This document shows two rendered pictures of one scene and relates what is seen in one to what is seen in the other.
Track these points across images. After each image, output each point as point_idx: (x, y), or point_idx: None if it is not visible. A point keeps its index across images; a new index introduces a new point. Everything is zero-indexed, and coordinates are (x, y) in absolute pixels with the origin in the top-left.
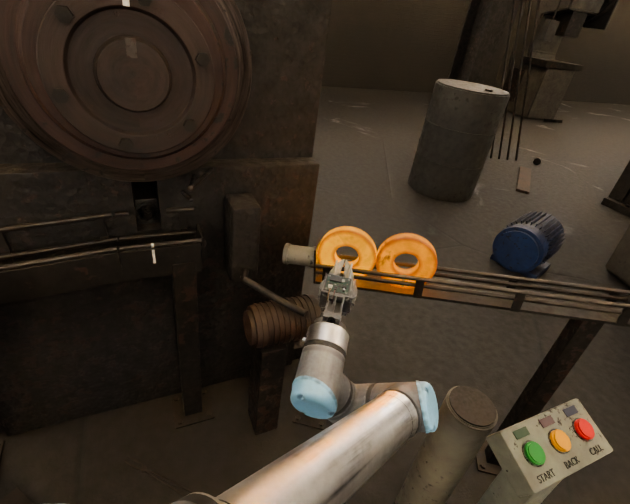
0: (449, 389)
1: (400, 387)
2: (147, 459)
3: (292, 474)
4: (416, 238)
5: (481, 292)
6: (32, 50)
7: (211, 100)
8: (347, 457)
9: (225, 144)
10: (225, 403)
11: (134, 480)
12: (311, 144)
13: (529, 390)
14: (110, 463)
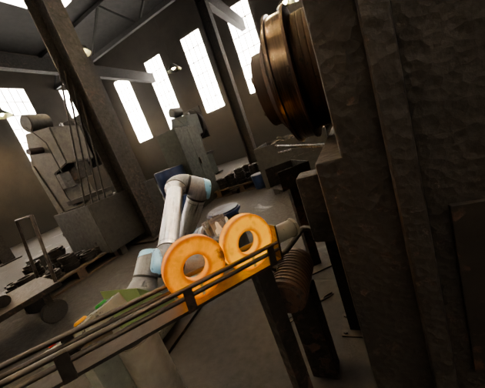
0: None
1: (166, 247)
2: (328, 301)
3: (170, 194)
4: (178, 239)
5: (115, 317)
6: None
7: (259, 100)
8: (165, 208)
9: (288, 125)
10: (353, 347)
11: (319, 296)
12: (336, 138)
13: None
14: (333, 288)
